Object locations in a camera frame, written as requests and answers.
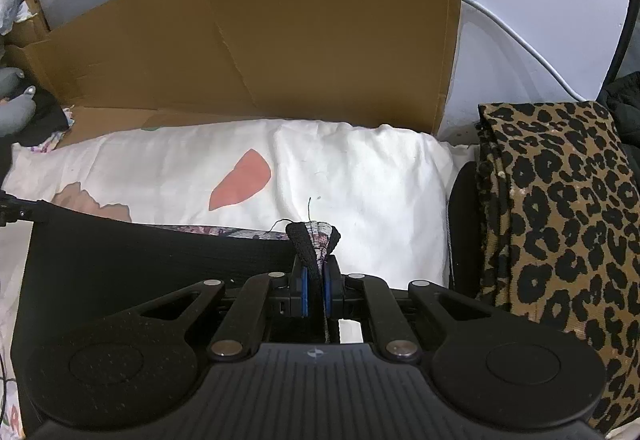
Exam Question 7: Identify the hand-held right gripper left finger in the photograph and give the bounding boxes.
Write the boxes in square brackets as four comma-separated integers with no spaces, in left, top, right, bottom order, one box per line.
[135,265,311,364]

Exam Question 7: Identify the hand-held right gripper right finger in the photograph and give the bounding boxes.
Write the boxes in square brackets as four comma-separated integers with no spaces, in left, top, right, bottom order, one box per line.
[322,257,494,364]

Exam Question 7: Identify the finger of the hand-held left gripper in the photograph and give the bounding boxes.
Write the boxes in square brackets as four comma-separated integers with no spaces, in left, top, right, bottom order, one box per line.
[0,190,51,228]

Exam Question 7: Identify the black pants with floral print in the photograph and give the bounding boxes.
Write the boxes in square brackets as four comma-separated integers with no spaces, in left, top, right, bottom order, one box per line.
[10,207,346,436]

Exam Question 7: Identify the black crumpled garment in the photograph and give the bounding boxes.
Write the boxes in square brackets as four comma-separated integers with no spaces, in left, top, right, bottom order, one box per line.
[20,87,71,145]

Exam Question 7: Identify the grey neck pillow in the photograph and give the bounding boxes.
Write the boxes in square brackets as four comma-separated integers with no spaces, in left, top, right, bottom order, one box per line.
[0,67,38,138]

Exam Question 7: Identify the white printed blanket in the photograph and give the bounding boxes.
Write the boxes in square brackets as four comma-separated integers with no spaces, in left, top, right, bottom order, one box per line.
[0,119,481,440]

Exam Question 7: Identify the black folded garment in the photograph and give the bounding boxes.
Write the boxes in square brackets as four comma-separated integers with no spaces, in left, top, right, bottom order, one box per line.
[446,161,483,303]

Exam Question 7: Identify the leopard print garment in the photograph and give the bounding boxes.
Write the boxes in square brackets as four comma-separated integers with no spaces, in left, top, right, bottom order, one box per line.
[472,100,640,436]

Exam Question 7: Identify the flattened cardboard box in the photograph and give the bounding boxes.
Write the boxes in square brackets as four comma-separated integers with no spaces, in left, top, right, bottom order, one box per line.
[5,0,466,148]

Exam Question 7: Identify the black jacket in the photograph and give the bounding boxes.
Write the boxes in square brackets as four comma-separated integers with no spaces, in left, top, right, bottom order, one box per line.
[597,70,640,145]

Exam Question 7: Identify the white cable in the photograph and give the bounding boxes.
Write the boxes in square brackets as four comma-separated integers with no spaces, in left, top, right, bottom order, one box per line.
[460,0,591,103]

